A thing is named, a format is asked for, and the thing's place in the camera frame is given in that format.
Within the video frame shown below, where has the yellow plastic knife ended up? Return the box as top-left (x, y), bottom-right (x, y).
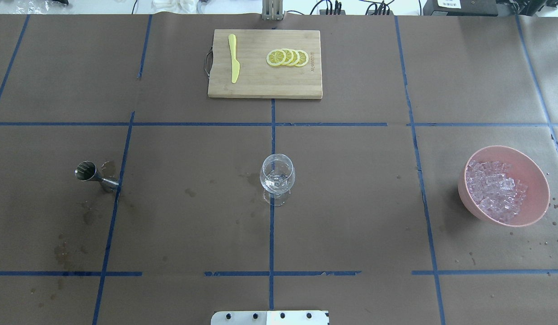
top-left (228, 34), bottom-right (241, 83)

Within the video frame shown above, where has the aluminium frame post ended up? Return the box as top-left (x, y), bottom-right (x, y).
top-left (262, 0), bottom-right (285, 21)

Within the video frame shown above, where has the clear wine glass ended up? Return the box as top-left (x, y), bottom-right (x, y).
top-left (259, 153), bottom-right (296, 206)

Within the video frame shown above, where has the pile of clear ice cubes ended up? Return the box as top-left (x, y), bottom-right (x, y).
top-left (465, 160), bottom-right (528, 224)

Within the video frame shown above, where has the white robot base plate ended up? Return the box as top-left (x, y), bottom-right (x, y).
top-left (210, 310), bottom-right (330, 325)

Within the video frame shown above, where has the bamboo cutting board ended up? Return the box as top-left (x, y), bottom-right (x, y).
top-left (208, 29), bottom-right (324, 100)

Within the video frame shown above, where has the lemon slice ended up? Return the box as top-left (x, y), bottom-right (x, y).
top-left (266, 49), bottom-right (287, 66)
top-left (294, 50), bottom-right (309, 67)
top-left (287, 49), bottom-right (300, 66)
top-left (281, 49), bottom-right (291, 66)

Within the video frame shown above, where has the pink bowl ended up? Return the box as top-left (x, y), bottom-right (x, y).
top-left (458, 145), bottom-right (551, 227)

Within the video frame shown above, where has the steel double jigger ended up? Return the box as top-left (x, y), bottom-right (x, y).
top-left (74, 161), bottom-right (119, 193)

